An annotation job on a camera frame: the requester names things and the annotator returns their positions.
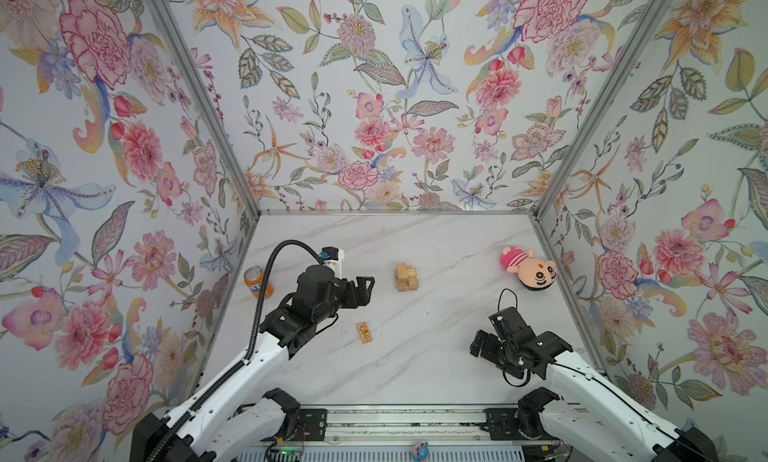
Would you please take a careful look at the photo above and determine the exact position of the orange soda can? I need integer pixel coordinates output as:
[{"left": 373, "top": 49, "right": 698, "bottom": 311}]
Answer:
[{"left": 243, "top": 265, "right": 273, "bottom": 299}]

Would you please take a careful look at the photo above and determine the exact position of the pink plush doll toy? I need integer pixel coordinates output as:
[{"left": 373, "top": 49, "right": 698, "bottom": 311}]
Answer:
[{"left": 500, "top": 246, "right": 557, "bottom": 291}]

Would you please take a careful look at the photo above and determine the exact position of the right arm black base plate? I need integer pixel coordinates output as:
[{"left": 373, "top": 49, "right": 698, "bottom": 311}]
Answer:
[{"left": 482, "top": 408, "right": 543, "bottom": 441}]

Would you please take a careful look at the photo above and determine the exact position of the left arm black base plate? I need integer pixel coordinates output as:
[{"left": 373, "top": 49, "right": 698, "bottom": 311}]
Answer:
[{"left": 265, "top": 408, "right": 328, "bottom": 442}]

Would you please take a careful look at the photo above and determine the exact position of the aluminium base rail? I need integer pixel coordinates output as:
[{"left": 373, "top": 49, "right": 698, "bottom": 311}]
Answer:
[{"left": 239, "top": 405, "right": 582, "bottom": 461}]

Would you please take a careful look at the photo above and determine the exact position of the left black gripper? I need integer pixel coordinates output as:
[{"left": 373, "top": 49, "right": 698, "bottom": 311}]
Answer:
[{"left": 312, "top": 274, "right": 377, "bottom": 326}]

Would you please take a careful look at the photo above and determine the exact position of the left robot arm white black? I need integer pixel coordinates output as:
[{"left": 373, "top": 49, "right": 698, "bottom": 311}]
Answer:
[{"left": 129, "top": 265, "right": 375, "bottom": 461}]

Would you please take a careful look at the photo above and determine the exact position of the small colourful object on rail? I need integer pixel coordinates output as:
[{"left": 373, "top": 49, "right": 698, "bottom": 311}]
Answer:
[{"left": 411, "top": 442, "right": 430, "bottom": 462}]

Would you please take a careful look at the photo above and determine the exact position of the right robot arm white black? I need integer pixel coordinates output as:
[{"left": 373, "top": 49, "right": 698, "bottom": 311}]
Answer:
[{"left": 469, "top": 307, "right": 718, "bottom": 461}]

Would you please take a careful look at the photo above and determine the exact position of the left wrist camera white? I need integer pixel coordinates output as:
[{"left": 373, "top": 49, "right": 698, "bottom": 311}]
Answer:
[{"left": 320, "top": 246, "right": 345, "bottom": 278}]

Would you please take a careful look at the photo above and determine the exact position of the plain wood block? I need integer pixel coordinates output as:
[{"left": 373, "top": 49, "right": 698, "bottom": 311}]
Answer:
[{"left": 395, "top": 263, "right": 409, "bottom": 281}]

